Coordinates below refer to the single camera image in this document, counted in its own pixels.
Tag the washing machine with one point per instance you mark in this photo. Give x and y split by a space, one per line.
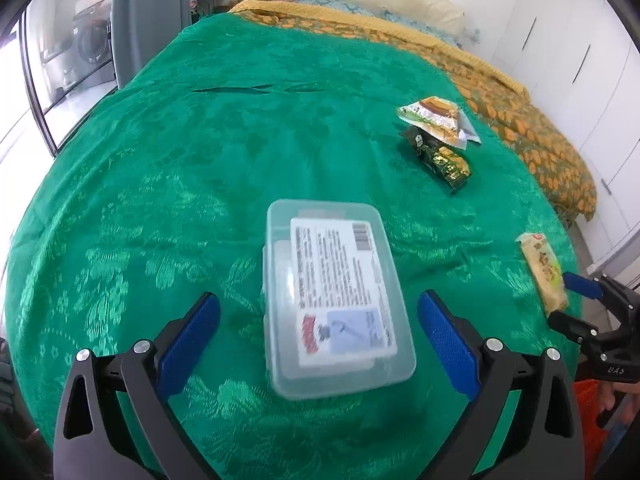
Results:
92 38

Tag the green embroidered tablecloth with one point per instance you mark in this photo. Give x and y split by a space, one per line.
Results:
163 194

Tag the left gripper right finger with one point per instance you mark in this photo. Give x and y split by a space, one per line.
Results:
521 420

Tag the teal pillow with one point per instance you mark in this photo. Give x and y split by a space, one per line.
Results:
347 6
419 26

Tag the blue-grey curtain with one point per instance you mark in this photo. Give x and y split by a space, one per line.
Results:
141 29

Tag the white wardrobe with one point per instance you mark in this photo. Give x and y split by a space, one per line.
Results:
582 69

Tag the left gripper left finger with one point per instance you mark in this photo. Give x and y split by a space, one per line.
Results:
114 420

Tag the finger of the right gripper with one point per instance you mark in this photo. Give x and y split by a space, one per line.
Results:
586 287
574 329

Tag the right teal pillow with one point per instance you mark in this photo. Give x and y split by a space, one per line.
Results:
419 26

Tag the bed with orange floral quilt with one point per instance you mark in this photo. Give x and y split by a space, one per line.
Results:
501 102

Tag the yellow snack packet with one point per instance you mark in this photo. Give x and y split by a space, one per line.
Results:
546 271

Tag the clear plastic box with label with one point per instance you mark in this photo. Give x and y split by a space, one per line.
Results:
336 322

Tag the black framed glass door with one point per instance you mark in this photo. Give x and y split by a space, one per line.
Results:
60 101

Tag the dark green gold wrapper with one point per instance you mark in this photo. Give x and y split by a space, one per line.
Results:
445 164

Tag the left teal pillow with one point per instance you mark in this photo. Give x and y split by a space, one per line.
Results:
347 6

